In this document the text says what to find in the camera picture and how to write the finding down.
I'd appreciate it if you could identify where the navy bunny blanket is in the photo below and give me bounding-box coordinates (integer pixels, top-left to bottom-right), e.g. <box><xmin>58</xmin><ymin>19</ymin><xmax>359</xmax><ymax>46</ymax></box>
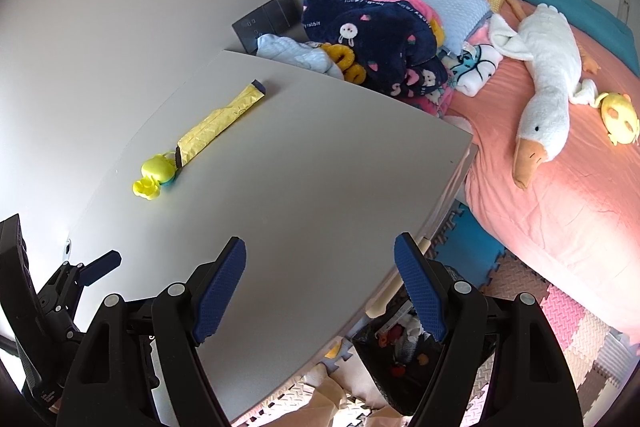
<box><xmin>302</xmin><ymin>0</ymin><xmax>448</xmax><ymax>98</ymax></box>

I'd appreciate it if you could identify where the pink bed sheet mattress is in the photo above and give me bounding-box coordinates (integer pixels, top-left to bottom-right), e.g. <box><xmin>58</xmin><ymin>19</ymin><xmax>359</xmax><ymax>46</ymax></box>
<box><xmin>448</xmin><ymin>58</ymin><xmax>639</xmax><ymax>343</ymax></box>

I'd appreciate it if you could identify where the yellow chick plush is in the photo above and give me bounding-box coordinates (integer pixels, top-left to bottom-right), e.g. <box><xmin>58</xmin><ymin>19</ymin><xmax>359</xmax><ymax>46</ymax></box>
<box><xmin>596</xmin><ymin>92</ymin><xmax>639</xmax><ymax>145</ymax></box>

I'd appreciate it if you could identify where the black trash bin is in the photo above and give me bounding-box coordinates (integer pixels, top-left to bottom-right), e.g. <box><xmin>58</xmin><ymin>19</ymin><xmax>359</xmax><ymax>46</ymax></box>
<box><xmin>352</xmin><ymin>288</ymin><xmax>442</xmax><ymax>416</ymax></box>

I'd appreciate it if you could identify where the yellow star plush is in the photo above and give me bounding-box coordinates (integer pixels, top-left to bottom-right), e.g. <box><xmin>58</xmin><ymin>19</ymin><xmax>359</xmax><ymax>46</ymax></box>
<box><xmin>324</xmin><ymin>337</ymin><xmax>344</xmax><ymax>360</ymax></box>

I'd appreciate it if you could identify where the black wall switch panel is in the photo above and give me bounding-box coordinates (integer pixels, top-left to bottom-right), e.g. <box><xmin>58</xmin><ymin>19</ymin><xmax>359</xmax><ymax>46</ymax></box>
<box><xmin>231</xmin><ymin>0</ymin><xmax>302</xmax><ymax>54</ymax></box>

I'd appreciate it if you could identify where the teal bed pillow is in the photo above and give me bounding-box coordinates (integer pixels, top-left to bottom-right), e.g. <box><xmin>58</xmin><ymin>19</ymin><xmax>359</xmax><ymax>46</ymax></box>
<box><xmin>523</xmin><ymin>0</ymin><xmax>639</xmax><ymax>76</ymax></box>

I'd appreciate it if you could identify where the white cartoon cloth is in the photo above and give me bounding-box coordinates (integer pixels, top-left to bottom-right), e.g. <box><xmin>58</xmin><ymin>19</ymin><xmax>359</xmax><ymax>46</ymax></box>
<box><xmin>442</xmin><ymin>43</ymin><xmax>503</xmax><ymax>98</ymax></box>

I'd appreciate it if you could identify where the yellow frog toy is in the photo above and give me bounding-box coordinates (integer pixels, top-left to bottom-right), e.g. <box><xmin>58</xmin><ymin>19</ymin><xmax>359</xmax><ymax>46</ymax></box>
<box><xmin>132</xmin><ymin>153</ymin><xmax>178</xmax><ymax>200</ymax></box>

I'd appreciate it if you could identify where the light blue blanket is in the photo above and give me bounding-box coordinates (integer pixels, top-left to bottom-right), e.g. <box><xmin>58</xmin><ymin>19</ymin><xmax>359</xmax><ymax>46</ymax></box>
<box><xmin>422</xmin><ymin>0</ymin><xmax>490</xmax><ymax>56</ymax></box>

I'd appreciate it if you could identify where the light blue baby cloth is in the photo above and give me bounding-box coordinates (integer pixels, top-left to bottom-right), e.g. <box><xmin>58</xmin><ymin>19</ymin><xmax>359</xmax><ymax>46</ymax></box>
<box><xmin>256</xmin><ymin>34</ymin><xmax>344</xmax><ymax>80</ymax></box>

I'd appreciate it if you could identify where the white goose plush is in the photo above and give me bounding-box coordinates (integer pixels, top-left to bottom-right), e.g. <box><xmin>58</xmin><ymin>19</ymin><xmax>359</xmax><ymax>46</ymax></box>
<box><xmin>489</xmin><ymin>0</ymin><xmax>600</xmax><ymax>190</ymax></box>

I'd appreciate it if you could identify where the cream drawer edge guard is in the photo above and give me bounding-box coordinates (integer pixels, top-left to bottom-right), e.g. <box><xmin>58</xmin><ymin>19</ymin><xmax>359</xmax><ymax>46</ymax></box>
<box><xmin>364</xmin><ymin>235</ymin><xmax>434</xmax><ymax>320</ymax></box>

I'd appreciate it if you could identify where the colourful foam floor mat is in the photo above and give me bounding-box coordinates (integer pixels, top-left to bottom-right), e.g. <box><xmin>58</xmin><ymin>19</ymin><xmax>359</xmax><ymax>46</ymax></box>
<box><xmin>234</xmin><ymin>200</ymin><xmax>640</xmax><ymax>427</ymax></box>

